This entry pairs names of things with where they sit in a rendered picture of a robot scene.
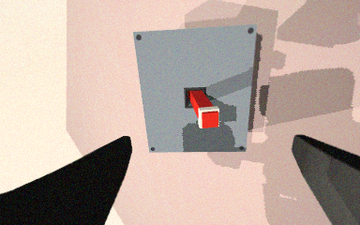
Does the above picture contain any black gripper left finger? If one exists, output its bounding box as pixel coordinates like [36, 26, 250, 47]
[0, 136, 132, 225]

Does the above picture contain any dark red square peg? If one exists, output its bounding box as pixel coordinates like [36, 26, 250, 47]
[187, 90, 219, 128]

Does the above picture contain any grey sloped panel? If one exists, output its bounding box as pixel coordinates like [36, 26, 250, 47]
[133, 23, 257, 153]

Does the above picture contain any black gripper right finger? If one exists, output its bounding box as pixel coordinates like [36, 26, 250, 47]
[292, 135, 360, 225]

